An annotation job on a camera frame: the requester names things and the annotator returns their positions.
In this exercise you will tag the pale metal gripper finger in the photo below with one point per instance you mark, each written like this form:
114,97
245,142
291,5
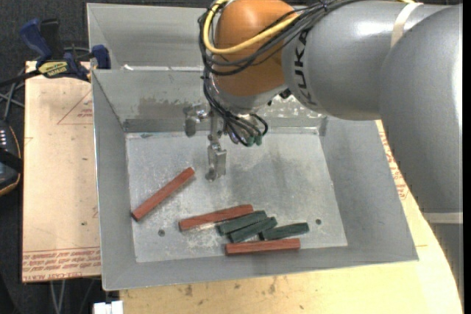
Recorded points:
221,162
211,167

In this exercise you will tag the grey metal bin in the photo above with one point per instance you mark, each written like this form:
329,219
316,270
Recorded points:
287,176

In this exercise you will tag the brown cardboard board red print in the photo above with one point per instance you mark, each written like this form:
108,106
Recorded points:
59,173

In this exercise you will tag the black cylinder on white bracket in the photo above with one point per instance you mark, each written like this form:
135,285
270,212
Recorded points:
283,93

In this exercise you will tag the red-brown flat block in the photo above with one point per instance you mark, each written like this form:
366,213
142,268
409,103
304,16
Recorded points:
262,246
215,217
163,193

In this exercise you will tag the dark green flat block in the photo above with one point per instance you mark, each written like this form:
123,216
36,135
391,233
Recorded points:
241,222
285,231
254,230

